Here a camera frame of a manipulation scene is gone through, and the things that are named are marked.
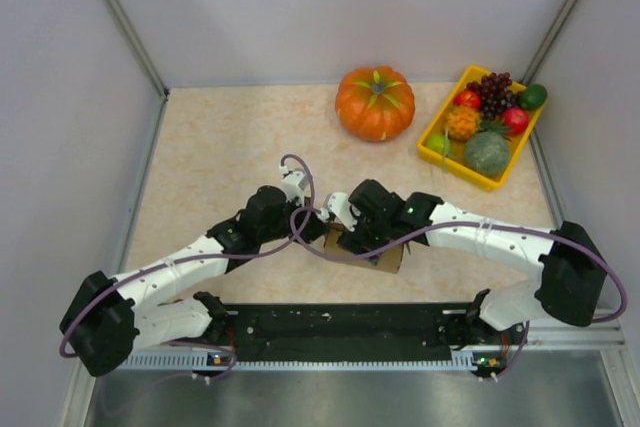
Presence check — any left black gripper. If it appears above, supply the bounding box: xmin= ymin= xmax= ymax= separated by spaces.
xmin=259 ymin=195 xmax=329 ymax=246

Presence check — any brown cardboard box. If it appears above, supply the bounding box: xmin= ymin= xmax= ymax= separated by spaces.
xmin=323 ymin=223 xmax=404 ymax=274

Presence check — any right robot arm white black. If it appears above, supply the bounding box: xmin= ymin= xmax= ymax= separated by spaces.
xmin=324 ymin=179 xmax=606 ymax=343

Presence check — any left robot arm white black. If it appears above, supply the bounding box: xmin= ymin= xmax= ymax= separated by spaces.
xmin=60 ymin=186 xmax=328 ymax=377

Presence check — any yellow plastic tray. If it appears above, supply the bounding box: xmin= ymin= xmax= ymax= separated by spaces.
xmin=417 ymin=65 xmax=548 ymax=191

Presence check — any green lime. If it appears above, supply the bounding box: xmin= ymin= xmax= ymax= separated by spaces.
xmin=425 ymin=134 xmax=450 ymax=156

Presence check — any orange pumpkin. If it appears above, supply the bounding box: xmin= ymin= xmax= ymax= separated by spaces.
xmin=334 ymin=66 xmax=416 ymax=142

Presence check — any green melon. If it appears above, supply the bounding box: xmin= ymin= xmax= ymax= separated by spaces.
xmin=464 ymin=132 xmax=511 ymax=177

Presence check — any orange pineapple toy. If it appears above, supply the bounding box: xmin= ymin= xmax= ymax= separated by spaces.
xmin=444 ymin=105 xmax=481 ymax=142

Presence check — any red apple left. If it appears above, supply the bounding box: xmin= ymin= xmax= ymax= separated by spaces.
xmin=453 ymin=90 xmax=482 ymax=110

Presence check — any red apple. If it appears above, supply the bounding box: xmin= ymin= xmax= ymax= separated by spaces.
xmin=453 ymin=90 xmax=482 ymax=110
xmin=501 ymin=107 xmax=529 ymax=137

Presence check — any red apple right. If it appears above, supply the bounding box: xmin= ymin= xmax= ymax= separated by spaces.
xmin=501 ymin=107 xmax=529 ymax=137

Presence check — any dark purple grape bunch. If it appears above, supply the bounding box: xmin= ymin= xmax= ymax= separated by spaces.
xmin=466 ymin=72 xmax=520 ymax=121

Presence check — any green avocado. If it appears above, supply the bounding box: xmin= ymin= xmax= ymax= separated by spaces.
xmin=518 ymin=84 xmax=548 ymax=111

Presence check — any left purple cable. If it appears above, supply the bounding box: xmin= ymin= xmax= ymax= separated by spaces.
xmin=59 ymin=154 xmax=317 ymax=358

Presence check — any purple cable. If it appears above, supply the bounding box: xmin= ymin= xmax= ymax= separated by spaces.
xmin=59 ymin=154 xmax=317 ymax=358
xmin=289 ymin=206 xmax=629 ymax=323

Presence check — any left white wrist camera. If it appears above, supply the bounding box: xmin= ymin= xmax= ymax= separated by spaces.
xmin=279 ymin=163 xmax=311 ymax=206

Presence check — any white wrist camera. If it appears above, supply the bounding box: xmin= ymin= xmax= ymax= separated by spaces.
xmin=279 ymin=163 xmax=311 ymax=206
xmin=318 ymin=192 xmax=357 ymax=232

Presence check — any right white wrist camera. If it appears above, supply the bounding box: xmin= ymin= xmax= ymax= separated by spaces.
xmin=318 ymin=192 xmax=357 ymax=232

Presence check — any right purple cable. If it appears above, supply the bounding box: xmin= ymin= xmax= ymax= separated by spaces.
xmin=289 ymin=206 xmax=629 ymax=323

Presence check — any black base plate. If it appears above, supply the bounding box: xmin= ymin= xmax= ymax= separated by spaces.
xmin=169 ymin=302 xmax=526 ymax=362

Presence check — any white cable duct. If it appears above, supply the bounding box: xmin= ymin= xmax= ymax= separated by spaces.
xmin=119 ymin=350 xmax=506 ymax=372

